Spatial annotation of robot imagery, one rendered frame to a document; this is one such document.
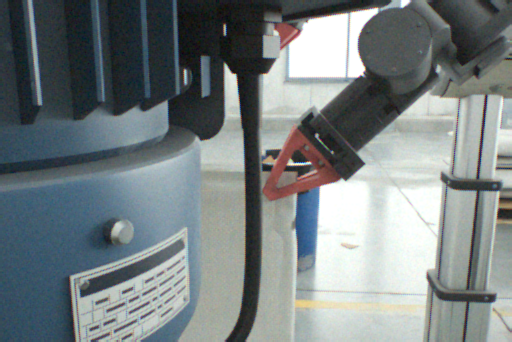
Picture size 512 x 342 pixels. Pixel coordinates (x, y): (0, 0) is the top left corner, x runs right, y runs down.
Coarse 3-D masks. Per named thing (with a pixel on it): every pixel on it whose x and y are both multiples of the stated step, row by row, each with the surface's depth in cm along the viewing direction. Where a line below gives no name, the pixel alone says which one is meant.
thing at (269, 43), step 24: (192, 0) 18; (216, 0) 18; (240, 0) 18; (264, 0) 18; (288, 0) 18; (312, 0) 17; (336, 0) 17; (360, 0) 17; (384, 0) 17; (240, 24) 19; (264, 24) 19; (240, 48) 19; (264, 48) 19; (240, 72) 20; (264, 72) 20
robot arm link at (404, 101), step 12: (432, 60) 43; (432, 72) 45; (372, 84) 47; (432, 84) 46; (372, 96) 46; (384, 96) 46; (396, 96) 45; (408, 96) 45; (420, 96) 46; (384, 108) 47; (396, 108) 47
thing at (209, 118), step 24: (192, 24) 25; (216, 24) 25; (192, 48) 25; (216, 48) 25; (192, 72) 23; (216, 72) 25; (192, 96) 23; (216, 96) 25; (168, 120) 26; (192, 120) 26; (216, 120) 26
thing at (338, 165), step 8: (288, 136) 50; (280, 152) 51; (336, 152) 46; (344, 152) 45; (336, 160) 46; (272, 168) 51; (336, 168) 45; (344, 168) 45; (360, 168) 45; (304, 176) 51; (344, 176) 45
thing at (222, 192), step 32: (224, 192) 51; (224, 224) 52; (288, 224) 51; (224, 256) 53; (288, 256) 52; (224, 288) 54; (288, 288) 53; (192, 320) 55; (224, 320) 54; (256, 320) 54; (288, 320) 54
